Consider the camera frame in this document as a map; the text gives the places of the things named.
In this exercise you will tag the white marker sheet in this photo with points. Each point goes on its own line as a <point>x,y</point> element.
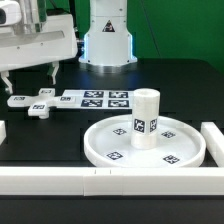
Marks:
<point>97,99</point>

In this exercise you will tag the white left fence bar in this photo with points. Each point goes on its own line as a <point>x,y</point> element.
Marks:
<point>2,131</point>

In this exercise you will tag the white round table top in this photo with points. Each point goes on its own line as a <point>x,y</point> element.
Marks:
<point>107,143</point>

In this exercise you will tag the white right fence bar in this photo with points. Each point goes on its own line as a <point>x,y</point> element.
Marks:
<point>214,141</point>

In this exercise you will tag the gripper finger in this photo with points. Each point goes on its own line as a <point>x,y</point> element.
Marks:
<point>52,72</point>
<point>4,75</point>

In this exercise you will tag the white fence bar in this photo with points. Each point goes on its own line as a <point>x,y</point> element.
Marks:
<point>2,131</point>
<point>110,181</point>
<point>214,141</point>

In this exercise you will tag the white front fence bar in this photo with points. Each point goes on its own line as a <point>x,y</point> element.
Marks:
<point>110,181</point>

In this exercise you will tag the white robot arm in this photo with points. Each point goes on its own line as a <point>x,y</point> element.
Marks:
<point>108,45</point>

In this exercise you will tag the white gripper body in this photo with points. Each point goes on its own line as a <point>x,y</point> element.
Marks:
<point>55,42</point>

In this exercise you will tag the white cross-shaped table base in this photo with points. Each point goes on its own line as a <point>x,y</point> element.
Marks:
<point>40,105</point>

